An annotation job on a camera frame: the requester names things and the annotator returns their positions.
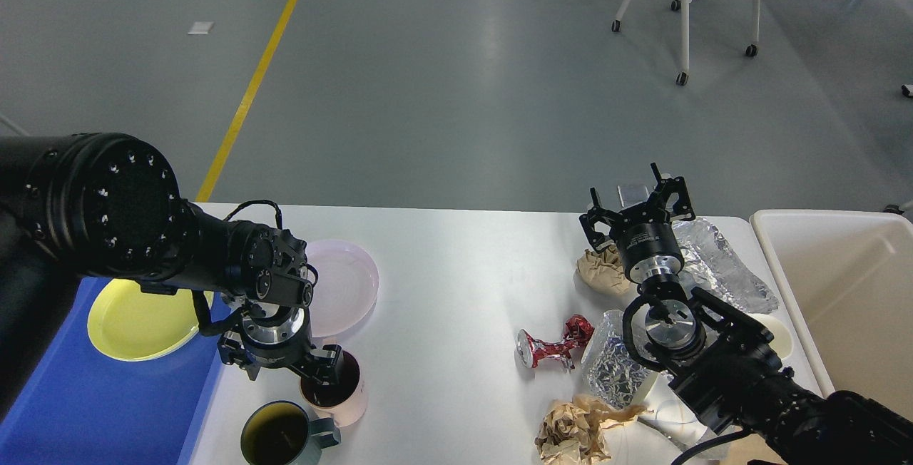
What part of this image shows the pink plate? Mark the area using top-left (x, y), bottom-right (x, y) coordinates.
top-left (307, 240), bottom-right (379, 339)

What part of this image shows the crumpled brown paper back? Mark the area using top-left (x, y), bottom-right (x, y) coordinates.
top-left (575, 243), bottom-right (631, 298)

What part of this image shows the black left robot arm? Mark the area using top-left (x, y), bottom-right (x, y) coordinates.
top-left (2, 133), bottom-right (345, 417)

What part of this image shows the white side table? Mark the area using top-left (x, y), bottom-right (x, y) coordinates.
top-left (0, 114), bottom-right (30, 136)

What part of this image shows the crushed red can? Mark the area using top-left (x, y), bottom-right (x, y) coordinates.
top-left (516, 315), bottom-right (596, 371)

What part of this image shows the pink ribbed mug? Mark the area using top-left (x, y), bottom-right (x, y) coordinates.
top-left (299, 350), bottom-right (368, 427)

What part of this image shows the crumpled foil ball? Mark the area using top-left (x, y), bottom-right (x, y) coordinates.
top-left (581, 310), bottom-right (658, 409)

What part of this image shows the crumpled brown paper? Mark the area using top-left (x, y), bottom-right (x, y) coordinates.
top-left (575, 243), bottom-right (631, 298)
top-left (534, 394), bottom-right (646, 464)

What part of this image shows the crumpled brown paper front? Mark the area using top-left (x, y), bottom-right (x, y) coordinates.
top-left (534, 394), bottom-right (646, 464)

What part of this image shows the blue plastic tray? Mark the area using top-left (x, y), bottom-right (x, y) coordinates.
top-left (1, 277), bottom-right (220, 464)

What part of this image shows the white paper cup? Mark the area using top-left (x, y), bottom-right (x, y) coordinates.
top-left (749, 313), bottom-right (795, 360)

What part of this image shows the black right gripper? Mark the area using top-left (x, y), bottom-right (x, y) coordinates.
top-left (579, 163), bottom-right (697, 284)

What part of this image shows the crumpled foil sheet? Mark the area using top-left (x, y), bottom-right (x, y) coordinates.
top-left (672, 218), bottom-right (780, 315)

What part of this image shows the white plastic bin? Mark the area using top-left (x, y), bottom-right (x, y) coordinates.
top-left (750, 210), bottom-right (912, 417)

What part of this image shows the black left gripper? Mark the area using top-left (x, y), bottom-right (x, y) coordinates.
top-left (218, 307), bottom-right (343, 386)

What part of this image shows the yellow plate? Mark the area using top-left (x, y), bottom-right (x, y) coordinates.
top-left (87, 279), bottom-right (198, 363)

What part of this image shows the clear plastic wrap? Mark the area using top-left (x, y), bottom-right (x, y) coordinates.
top-left (603, 372), bottom-right (716, 464)

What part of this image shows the teal mug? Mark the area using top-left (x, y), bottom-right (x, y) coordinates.
top-left (239, 401), bottom-right (342, 464)

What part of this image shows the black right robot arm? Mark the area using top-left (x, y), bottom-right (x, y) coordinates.
top-left (579, 163), bottom-right (912, 464)

